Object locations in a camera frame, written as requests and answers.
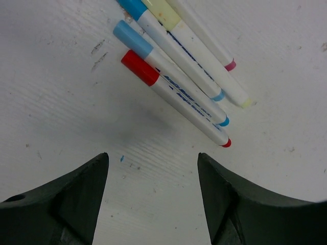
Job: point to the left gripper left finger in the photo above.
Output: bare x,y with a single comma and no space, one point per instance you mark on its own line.
62,211

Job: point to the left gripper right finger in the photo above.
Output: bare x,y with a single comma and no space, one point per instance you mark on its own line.
238,211

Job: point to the pink capped white pen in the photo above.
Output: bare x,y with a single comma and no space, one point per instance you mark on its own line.
197,24

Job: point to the red capped white pen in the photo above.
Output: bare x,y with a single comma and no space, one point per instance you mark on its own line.
175,98

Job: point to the light blue capped pen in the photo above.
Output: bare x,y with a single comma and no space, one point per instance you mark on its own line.
175,78

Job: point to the yellow capped white pen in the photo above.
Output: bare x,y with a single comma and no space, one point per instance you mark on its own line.
192,43

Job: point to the blue capped white pen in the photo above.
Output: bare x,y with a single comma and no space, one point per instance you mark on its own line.
166,41

